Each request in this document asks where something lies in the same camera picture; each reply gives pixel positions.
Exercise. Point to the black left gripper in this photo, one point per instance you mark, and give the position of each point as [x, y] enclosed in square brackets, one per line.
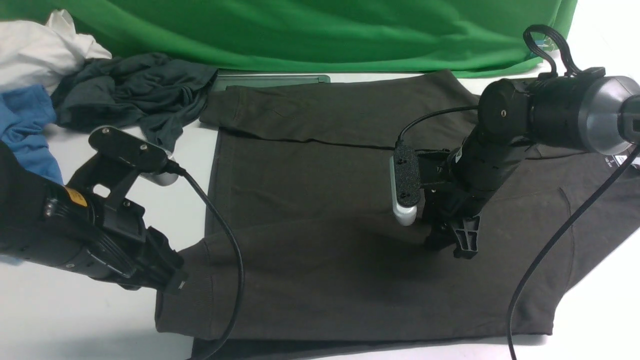
[137, 256]

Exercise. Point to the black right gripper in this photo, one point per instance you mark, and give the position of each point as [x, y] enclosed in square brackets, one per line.
[459, 183]

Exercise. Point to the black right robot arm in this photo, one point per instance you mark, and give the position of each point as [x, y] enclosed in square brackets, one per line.
[588, 112]

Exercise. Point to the dark teal crumpled shirt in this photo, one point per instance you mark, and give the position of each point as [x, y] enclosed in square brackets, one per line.
[153, 91]

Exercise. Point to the white crumpled shirt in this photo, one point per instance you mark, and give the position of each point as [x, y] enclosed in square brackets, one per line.
[43, 54]

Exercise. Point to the blue crumpled shirt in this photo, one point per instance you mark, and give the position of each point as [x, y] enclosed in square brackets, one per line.
[25, 112]

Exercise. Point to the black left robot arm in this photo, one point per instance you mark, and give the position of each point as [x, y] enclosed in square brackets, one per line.
[87, 227]

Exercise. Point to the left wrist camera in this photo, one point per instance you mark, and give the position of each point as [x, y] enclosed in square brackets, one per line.
[132, 152]

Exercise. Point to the green backdrop cloth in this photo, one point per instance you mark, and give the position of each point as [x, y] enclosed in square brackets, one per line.
[472, 38]

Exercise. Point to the dark gray long-sleeve shirt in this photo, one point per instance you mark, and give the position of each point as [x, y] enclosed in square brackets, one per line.
[303, 180]

